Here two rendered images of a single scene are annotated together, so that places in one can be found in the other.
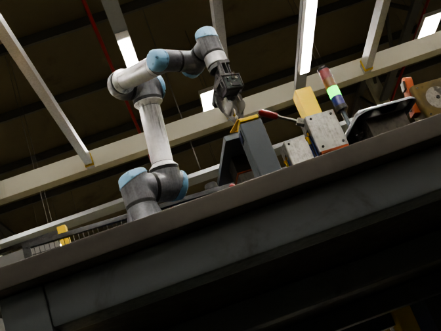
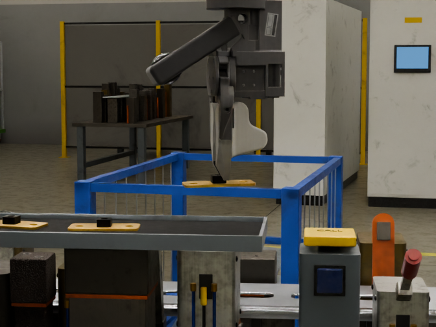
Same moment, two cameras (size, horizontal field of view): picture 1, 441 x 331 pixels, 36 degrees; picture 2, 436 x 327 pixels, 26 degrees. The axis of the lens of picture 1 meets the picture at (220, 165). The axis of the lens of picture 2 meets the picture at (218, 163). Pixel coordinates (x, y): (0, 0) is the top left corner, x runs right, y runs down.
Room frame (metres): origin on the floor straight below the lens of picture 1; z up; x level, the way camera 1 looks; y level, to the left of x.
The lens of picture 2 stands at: (1.66, 0.96, 1.35)
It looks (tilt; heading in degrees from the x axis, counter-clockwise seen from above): 6 degrees down; 287
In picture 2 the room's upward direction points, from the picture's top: straight up
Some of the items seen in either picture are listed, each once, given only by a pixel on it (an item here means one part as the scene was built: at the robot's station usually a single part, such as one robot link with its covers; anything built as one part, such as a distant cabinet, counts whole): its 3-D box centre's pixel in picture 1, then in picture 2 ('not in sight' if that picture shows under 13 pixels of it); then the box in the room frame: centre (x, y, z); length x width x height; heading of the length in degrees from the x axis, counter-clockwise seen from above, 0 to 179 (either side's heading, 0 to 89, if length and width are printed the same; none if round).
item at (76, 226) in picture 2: not in sight; (104, 223); (2.13, -0.07, 1.17); 0.08 x 0.04 x 0.01; 17
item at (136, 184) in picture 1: (137, 188); not in sight; (2.31, 0.32, 1.27); 0.13 x 0.12 x 0.14; 129
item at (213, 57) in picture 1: (217, 62); not in sight; (1.98, -0.11, 1.45); 0.08 x 0.08 x 0.05
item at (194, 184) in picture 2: (237, 124); (218, 180); (1.99, -0.10, 1.22); 0.08 x 0.04 x 0.01; 26
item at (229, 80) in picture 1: (225, 81); (242, 50); (1.97, -0.11, 1.37); 0.09 x 0.08 x 0.12; 27
